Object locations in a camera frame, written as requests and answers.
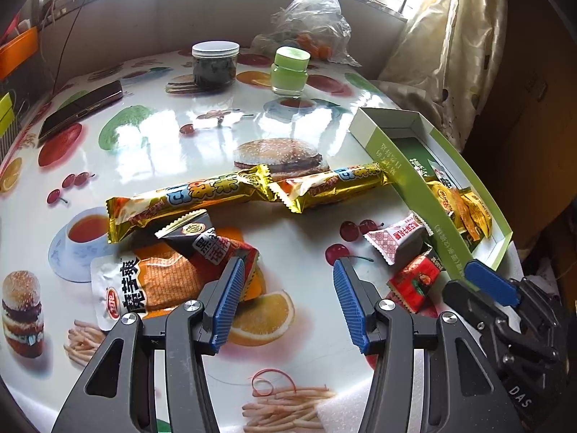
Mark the white foam sheet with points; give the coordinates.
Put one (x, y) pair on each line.
(342, 420)

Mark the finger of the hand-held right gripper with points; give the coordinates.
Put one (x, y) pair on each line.
(491, 279)
(464, 302)

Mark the clear plastic bag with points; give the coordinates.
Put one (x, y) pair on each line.
(311, 22)

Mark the brown wooden cabinet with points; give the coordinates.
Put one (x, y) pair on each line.
(532, 99)

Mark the yellow snack packet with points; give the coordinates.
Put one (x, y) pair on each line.
(478, 216)
(448, 203)

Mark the small red snack packet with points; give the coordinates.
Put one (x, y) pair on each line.
(412, 282)

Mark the dark smartphone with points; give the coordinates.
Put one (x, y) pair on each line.
(81, 108)

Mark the yellow-green box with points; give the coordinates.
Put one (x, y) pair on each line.
(5, 112)

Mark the red rubber band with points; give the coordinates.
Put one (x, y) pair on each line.
(270, 372)

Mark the white lidded dark jar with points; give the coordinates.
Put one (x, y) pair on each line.
(215, 70)

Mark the black and red snack packet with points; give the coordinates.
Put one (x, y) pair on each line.
(212, 248)

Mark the white nougat candy packet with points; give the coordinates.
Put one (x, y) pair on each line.
(392, 239)

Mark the cream dotted curtain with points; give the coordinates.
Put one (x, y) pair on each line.
(441, 54)

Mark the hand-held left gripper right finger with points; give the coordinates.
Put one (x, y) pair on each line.
(349, 306)

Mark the green cardboard box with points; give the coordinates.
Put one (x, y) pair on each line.
(405, 176)

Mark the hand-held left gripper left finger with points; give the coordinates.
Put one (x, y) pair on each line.
(227, 306)

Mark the orange box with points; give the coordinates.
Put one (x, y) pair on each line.
(18, 47)

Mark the green lidded glass jar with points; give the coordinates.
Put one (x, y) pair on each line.
(290, 72)

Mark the orange konjac snack packet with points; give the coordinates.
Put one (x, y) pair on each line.
(157, 279)

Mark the long golden snack bar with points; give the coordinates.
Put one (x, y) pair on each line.
(333, 185)
(180, 198)

